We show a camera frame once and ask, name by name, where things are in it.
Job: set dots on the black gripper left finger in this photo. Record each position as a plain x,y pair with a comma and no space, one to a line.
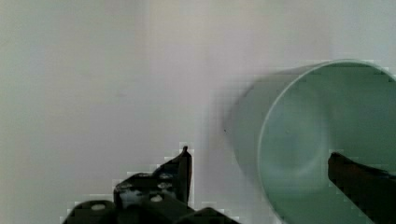
160,197

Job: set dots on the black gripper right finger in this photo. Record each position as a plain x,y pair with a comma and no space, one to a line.
372,190

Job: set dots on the green mug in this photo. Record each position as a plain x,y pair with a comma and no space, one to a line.
287,125

